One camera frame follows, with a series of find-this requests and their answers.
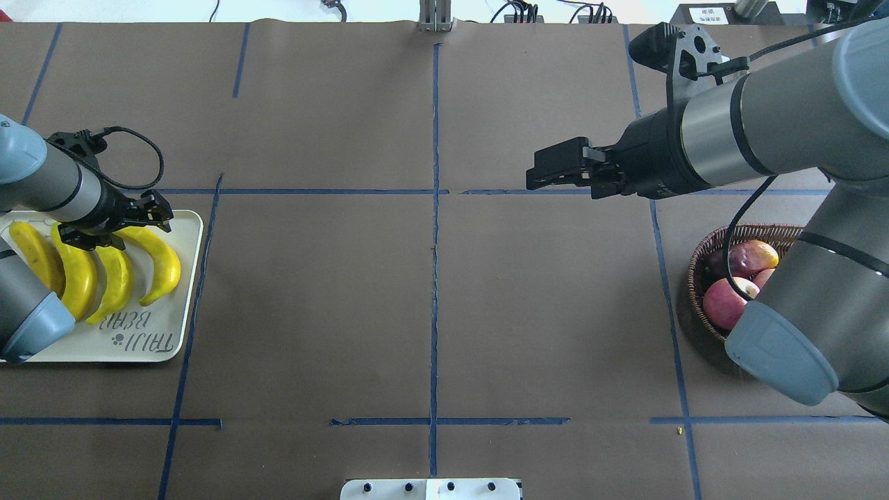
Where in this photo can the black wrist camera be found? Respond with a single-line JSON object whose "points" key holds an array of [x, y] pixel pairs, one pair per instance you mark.
{"points": [[82, 146]]}

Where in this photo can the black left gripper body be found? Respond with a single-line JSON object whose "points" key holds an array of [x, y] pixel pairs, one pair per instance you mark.
{"points": [[110, 206]]}

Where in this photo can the white bear tray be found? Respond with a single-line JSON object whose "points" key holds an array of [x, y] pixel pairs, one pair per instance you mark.
{"points": [[139, 333]]}

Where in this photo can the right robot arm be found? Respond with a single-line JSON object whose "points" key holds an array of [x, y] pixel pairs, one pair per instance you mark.
{"points": [[821, 326]]}

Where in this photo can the aluminium frame post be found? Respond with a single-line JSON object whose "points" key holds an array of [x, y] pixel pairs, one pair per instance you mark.
{"points": [[435, 16]]}

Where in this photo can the red pink apple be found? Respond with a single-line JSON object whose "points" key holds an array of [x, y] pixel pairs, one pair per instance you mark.
{"points": [[721, 304]]}

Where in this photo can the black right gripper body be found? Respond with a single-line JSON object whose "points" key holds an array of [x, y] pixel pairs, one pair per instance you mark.
{"points": [[649, 157]]}

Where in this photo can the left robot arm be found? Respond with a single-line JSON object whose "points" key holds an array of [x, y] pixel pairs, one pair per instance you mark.
{"points": [[36, 176]]}

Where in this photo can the dark purple fruit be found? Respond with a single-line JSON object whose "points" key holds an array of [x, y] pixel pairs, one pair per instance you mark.
{"points": [[716, 265]]}

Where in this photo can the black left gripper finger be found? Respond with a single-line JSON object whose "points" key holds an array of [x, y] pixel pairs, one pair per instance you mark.
{"points": [[87, 242], [153, 209]]}

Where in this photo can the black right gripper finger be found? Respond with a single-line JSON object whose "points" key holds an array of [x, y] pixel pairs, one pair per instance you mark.
{"points": [[572, 162]]}

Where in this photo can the yellow banana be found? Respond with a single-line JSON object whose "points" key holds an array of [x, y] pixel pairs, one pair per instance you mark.
{"points": [[40, 255], [119, 283], [81, 276], [166, 266]]}

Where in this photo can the red orange mango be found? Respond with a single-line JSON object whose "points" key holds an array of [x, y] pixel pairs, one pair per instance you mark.
{"points": [[751, 257]]}

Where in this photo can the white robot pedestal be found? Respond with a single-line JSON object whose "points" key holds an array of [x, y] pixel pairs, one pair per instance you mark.
{"points": [[433, 488]]}

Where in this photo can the brown wicker basket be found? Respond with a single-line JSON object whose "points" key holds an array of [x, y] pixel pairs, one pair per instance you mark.
{"points": [[690, 313]]}

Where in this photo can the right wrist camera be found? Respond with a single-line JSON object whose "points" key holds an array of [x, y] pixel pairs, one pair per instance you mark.
{"points": [[684, 51]]}

